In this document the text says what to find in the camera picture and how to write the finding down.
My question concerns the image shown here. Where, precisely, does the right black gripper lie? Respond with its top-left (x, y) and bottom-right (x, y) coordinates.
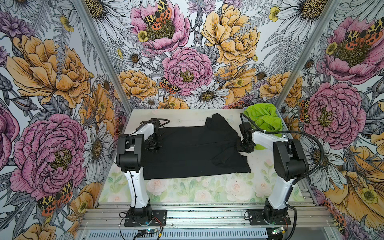
top-left (236, 139), bottom-right (254, 154)

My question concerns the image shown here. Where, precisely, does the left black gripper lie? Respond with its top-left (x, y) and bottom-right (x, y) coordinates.
top-left (145, 132), bottom-right (162, 153)

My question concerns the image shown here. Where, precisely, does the black garment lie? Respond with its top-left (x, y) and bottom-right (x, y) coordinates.
top-left (142, 114), bottom-right (251, 180)

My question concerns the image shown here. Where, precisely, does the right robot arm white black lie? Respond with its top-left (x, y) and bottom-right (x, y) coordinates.
top-left (238, 122), bottom-right (309, 226)

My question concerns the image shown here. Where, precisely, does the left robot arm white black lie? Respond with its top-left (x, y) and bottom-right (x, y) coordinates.
top-left (116, 118), bottom-right (162, 227)

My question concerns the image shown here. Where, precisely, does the lime green towel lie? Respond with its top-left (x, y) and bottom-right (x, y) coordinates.
top-left (238, 103), bottom-right (288, 153)

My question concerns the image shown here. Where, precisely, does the light blue plastic basket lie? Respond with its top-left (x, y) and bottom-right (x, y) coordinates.
top-left (243, 104), bottom-right (288, 133)

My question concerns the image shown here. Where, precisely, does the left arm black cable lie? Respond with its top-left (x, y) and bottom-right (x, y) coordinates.
top-left (110, 117), bottom-right (171, 211)

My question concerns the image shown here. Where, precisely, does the left aluminium corner post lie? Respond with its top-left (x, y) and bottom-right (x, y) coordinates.
top-left (74, 1), bottom-right (133, 117)

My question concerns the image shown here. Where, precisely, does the aluminium corner post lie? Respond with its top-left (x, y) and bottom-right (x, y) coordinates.
top-left (74, 1), bottom-right (133, 117)
top-left (274, 1), bottom-right (340, 108)

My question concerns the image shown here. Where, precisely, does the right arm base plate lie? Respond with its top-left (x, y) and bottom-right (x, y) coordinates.
top-left (245, 208), bottom-right (292, 226)

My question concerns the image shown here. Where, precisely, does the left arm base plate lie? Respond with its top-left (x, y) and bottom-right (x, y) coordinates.
top-left (124, 209), bottom-right (168, 227)

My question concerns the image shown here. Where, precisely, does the aluminium rail frame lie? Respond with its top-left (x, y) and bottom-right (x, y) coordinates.
top-left (80, 202), bottom-right (334, 230)

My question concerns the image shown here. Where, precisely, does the white vented cable duct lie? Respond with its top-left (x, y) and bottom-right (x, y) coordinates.
top-left (83, 228), bottom-right (268, 240)

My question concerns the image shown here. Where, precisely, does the right aluminium corner post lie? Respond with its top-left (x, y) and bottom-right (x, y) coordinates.
top-left (274, 1), bottom-right (340, 108)

